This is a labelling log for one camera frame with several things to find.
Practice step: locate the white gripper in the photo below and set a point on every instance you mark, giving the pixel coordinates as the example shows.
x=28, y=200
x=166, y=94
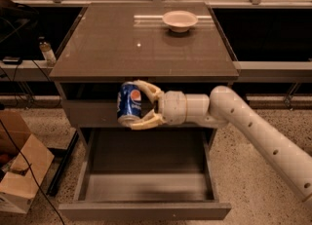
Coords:
x=173, y=107

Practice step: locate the blue pepsi can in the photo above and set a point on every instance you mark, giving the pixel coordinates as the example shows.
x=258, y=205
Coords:
x=128, y=104

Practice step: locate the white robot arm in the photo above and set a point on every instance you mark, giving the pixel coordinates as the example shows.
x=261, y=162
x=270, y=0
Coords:
x=221, y=107

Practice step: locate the grey drawer cabinet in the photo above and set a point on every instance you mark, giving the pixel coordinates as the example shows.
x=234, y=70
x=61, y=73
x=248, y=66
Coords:
x=119, y=42

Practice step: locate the open grey middle drawer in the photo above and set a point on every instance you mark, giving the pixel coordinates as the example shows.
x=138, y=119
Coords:
x=161, y=174

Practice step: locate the grey top drawer front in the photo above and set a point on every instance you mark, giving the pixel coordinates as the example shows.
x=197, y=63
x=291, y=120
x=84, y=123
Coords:
x=96, y=114

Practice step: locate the white bowl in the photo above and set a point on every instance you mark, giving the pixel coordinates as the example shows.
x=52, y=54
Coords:
x=179, y=21

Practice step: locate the small clear bottle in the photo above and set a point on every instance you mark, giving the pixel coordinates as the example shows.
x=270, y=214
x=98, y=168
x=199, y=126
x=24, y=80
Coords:
x=47, y=52

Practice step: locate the cardboard box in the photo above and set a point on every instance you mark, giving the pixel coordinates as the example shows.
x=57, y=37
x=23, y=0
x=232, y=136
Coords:
x=29, y=162

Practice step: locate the small black device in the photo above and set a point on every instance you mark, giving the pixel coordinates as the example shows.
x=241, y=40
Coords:
x=12, y=60

